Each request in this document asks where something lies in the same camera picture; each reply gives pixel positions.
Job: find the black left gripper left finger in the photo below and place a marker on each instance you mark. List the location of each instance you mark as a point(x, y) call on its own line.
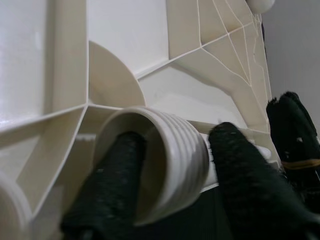
point(107, 195)

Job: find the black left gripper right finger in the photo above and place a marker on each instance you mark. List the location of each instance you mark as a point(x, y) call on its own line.
point(250, 195)

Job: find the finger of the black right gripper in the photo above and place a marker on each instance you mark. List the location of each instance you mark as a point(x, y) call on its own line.
point(297, 130)
point(275, 125)

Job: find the white plastic table top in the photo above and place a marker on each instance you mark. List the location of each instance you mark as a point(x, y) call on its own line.
point(125, 37)

